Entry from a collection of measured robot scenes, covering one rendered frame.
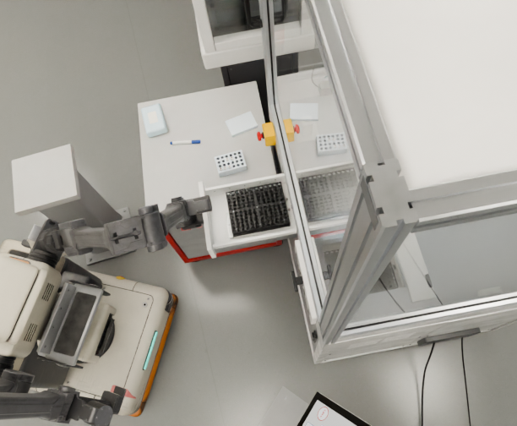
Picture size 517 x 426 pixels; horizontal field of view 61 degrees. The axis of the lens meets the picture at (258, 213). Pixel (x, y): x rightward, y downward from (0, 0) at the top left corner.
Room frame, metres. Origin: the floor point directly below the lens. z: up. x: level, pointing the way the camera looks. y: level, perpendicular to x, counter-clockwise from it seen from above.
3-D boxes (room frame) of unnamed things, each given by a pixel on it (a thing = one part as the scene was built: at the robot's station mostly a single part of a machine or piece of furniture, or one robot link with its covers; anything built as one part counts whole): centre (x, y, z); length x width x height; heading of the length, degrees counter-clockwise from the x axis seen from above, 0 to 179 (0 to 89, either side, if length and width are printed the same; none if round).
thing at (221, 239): (0.70, -0.01, 0.86); 0.40 x 0.26 x 0.06; 90
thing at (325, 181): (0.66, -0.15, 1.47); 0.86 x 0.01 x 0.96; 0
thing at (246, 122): (1.18, 0.00, 0.77); 0.13 x 0.09 x 0.02; 103
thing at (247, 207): (0.70, 0.00, 0.87); 0.22 x 0.18 x 0.06; 90
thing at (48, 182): (1.11, 0.92, 0.38); 0.30 x 0.30 x 0.76; 6
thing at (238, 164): (0.98, 0.08, 0.78); 0.12 x 0.08 x 0.04; 95
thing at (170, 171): (1.11, 0.18, 0.38); 0.62 x 0.58 x 0.76; 0
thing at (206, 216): (0.70, 0.20, 0.87); 0.29 x 0.02 x 0.11; 0
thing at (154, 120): (1.29, 0.39, 0.78); 0.15 x 0.10 x 0.04; 7
